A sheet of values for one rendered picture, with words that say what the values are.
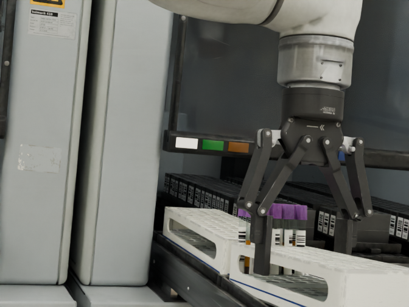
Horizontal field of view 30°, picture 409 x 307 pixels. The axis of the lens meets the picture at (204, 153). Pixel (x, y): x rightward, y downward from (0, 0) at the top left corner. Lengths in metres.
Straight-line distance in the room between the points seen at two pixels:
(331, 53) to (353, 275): 0.28
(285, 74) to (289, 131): 0.07
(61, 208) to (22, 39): 0.27
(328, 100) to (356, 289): 0.25
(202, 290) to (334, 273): 0.33
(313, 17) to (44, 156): 0.51
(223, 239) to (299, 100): 0.24
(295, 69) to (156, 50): 0.39
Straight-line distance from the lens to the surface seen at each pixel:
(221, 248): 1.04
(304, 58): 0.90
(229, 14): 0.87
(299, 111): 0.90
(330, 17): 0.91
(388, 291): 0.78
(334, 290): 0.77
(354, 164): 0.95
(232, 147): 1.26
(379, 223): 1.42
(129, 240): 1.25
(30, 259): 1.23
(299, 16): 0.90
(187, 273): 1.12
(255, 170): 0.89
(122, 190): 1.24
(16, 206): 1.21
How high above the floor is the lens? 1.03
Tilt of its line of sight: 3 degrees down
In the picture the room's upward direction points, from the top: 6 degrees clockwise
